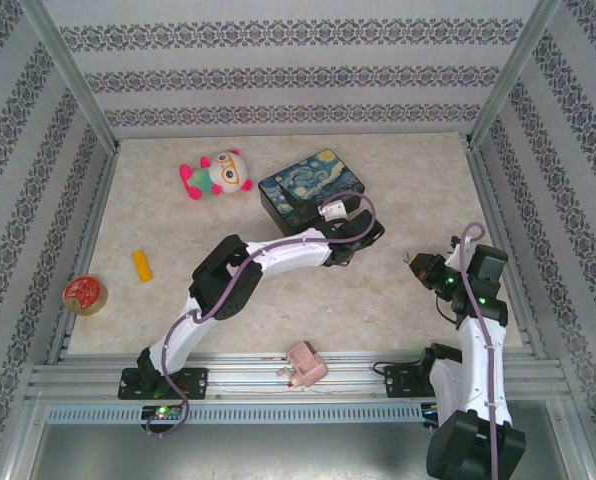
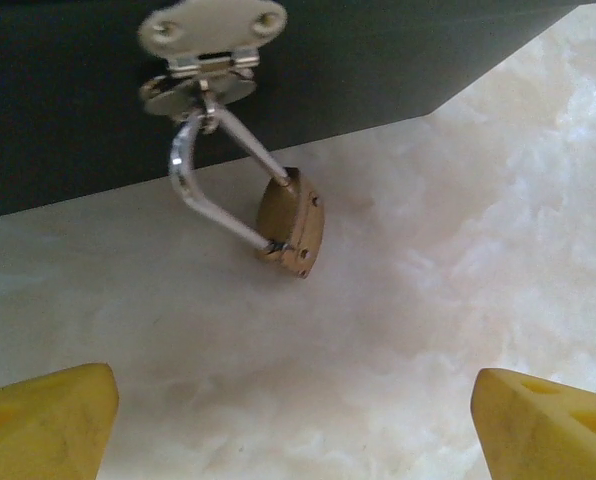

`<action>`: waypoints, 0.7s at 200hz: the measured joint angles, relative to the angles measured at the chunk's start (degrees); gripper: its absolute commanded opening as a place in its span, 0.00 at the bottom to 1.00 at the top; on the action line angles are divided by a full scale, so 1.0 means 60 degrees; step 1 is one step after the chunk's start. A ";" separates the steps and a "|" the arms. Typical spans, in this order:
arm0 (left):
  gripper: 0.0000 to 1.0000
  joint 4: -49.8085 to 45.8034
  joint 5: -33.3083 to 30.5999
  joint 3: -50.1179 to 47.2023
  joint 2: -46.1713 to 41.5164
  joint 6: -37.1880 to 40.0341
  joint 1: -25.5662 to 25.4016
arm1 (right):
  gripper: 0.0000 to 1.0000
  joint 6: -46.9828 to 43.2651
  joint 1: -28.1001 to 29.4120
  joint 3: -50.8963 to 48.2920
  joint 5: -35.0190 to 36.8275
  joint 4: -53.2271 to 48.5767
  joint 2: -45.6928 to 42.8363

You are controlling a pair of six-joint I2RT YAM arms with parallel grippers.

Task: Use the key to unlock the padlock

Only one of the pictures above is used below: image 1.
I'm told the starry night painted box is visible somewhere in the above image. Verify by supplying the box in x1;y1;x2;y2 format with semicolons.
257;147;367;236

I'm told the pink plastic toy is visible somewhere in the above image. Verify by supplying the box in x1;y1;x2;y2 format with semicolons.
276;339;329;390

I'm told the pink and white plush toy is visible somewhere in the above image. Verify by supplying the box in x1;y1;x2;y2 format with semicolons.
178;148;255;202

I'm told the yellow rectangular block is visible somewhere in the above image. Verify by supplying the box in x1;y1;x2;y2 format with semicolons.
131;249;154;284

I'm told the red and gold tape roll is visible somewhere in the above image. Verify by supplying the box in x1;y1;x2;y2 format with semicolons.
61;274;109;316

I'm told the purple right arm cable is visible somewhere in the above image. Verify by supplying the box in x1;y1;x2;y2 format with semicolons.
425;223;504;480

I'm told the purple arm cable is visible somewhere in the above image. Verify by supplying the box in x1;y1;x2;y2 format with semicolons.
425;223;504;480
145;192;377;440

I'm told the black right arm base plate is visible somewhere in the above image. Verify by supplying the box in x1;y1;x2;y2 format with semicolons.
383;362;442;400

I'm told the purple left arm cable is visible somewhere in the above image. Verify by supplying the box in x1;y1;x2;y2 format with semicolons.
145;192;377;440

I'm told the aluminium mounting rail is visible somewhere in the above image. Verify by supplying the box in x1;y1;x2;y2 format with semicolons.
25;352;564;401

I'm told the grey slotted cable duct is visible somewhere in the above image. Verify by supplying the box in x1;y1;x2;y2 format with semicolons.
45;403;424;425

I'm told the aluminium frame post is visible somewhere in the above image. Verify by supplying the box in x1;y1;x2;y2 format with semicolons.
467;0;564;149
20;0;122;149

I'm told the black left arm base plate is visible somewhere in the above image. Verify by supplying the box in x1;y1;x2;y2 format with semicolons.
119;367;209;401

